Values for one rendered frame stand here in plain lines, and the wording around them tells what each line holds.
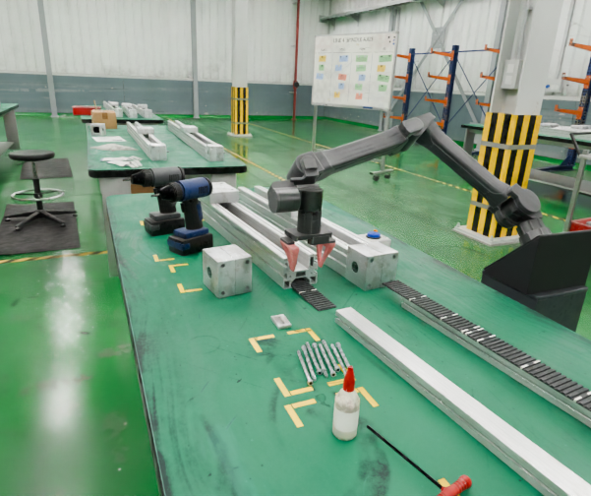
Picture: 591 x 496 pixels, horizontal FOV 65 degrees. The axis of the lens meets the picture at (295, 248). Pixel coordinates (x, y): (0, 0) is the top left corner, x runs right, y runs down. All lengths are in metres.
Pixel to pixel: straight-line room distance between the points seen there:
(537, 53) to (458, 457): 3.92
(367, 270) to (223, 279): 0.36
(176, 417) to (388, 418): 0.34
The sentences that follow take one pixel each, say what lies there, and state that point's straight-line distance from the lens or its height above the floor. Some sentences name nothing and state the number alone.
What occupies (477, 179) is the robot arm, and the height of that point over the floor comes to 1.04.
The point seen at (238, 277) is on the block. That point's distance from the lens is 1.15.
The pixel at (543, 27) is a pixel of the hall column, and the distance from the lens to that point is 4.46.
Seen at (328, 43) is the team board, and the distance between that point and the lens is 7.50.
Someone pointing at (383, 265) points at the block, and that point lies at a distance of 1.23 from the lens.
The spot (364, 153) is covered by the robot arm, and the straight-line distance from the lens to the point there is 1.23.
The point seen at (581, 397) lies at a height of 0.81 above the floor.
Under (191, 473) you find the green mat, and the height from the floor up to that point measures 0.78.
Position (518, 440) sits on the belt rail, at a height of 0.81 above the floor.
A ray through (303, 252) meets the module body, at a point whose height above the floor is 0.86.
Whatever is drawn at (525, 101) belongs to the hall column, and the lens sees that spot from 4.41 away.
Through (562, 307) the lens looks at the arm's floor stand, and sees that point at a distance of 1.48.
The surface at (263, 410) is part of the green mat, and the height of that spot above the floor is 0.78.
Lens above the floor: 1.28
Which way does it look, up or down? 20 degrees down
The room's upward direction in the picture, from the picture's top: 3 degrees clockwise
